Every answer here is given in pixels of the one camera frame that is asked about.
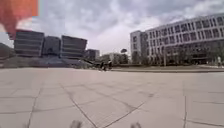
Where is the grey stone slab plaza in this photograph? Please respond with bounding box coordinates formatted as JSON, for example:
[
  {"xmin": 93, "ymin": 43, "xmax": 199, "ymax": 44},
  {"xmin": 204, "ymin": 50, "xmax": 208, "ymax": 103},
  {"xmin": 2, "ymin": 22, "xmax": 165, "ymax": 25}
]
[{"xmin": 0, "ymin": 67, "xmax": 224, "ymax": 128}]

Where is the raised kerb strip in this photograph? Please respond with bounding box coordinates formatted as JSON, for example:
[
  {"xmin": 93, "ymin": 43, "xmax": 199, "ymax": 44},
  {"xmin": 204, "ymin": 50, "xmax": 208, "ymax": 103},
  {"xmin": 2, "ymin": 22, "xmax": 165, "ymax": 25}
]
[{"xmin": 111, "ymin": 66, "xmax": 224, "ymax": 74}]

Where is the low distant building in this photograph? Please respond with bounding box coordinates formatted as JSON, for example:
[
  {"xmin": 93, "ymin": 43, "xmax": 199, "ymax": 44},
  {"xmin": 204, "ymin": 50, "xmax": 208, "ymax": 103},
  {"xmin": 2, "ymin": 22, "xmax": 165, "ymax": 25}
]
[{"xmin": 99, "ymin": 52, "xmax": 130, "ymax": 66}]

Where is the white multi-storey building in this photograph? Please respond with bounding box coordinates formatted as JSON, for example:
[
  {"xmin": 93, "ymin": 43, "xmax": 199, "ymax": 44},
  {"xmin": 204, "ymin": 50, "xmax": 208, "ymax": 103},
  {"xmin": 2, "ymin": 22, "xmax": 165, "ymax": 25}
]
[{"xmin": 129, "ymin": 13, "xmax": 224, "ymax": 66}]

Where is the robot's own part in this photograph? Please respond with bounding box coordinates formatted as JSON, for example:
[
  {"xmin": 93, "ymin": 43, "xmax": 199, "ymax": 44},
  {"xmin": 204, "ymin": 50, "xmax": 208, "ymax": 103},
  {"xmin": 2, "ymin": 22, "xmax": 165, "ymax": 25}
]
[
  {"xmin": 69, "ymin": 119, "xmax": 83, "ymax": 128},
  {"xmin": 130, "ymin": 121, "xmax": 142, "ymax": 128}
]

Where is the dark grey stepped building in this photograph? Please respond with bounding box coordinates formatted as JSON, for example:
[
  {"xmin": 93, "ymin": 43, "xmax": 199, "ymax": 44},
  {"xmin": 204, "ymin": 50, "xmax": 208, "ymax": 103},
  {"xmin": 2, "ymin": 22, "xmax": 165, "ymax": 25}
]
[{"xmin": 0, "ymin": 29, "xmax": 101, "ymax": 69}]

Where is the row of trees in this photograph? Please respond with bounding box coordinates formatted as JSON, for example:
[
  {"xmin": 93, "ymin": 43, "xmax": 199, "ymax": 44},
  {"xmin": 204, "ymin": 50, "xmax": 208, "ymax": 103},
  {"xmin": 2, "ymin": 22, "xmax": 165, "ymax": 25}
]
[{"xmin": 131, "ymin": 44, "xmax": 224, "ymax": 66}]

